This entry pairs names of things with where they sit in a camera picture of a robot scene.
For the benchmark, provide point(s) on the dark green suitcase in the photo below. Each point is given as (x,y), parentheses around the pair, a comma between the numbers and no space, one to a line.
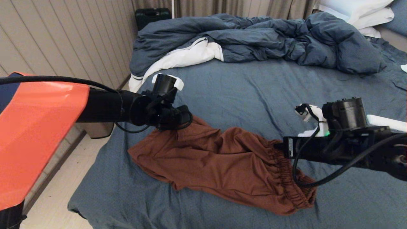
(152,17)

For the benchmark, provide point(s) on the blue bed sheet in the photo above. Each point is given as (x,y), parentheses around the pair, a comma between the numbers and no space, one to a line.
(254,95)

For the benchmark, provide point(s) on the white pole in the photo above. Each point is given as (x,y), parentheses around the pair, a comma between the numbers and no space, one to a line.
(173,8)

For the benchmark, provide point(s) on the beige mattress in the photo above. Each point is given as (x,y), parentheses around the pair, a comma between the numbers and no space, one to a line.
(394,39)

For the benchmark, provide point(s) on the small white paper scrap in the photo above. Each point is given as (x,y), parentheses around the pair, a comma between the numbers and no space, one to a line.
(404,68)

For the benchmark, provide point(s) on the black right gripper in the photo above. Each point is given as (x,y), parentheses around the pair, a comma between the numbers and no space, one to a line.
(295,148)

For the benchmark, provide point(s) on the large white pillow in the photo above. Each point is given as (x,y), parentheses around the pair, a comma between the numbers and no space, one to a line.
(346,6)

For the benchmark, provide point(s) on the brown shorts with white print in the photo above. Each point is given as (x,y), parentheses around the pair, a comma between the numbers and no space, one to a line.
(229,165)

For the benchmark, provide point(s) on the flat white pillow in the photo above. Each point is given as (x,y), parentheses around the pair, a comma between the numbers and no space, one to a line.
(376,18)

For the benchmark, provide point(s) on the beige trash bin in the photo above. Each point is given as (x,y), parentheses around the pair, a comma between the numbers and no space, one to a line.
(98,130)

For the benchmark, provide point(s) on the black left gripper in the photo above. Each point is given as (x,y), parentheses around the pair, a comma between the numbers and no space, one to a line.
(175,117)

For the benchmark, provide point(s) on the crumpled dark blue duvet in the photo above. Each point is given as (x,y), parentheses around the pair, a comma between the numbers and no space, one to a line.
(286,38)

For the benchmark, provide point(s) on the beige curtain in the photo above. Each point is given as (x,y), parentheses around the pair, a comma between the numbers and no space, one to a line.
(222,7)

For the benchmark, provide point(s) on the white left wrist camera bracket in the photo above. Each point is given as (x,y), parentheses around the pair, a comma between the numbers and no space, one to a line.
(178,83)

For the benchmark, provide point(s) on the blue pillow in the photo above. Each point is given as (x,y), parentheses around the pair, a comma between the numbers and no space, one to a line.
(397,16)

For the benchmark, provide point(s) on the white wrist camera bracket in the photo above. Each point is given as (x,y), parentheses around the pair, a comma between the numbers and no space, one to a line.
(178,83)
(314,114)

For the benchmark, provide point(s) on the small white pillow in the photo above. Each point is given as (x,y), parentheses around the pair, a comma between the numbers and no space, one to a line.
(370,31)

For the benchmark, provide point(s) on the orange and navy left arm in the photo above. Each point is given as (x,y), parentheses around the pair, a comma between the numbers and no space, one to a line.
(38,133)

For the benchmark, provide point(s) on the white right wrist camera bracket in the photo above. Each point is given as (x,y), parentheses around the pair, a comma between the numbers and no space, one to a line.
(314,114)

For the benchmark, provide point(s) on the white flat paper strip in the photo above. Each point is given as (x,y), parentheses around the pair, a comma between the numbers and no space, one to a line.
(391,122)

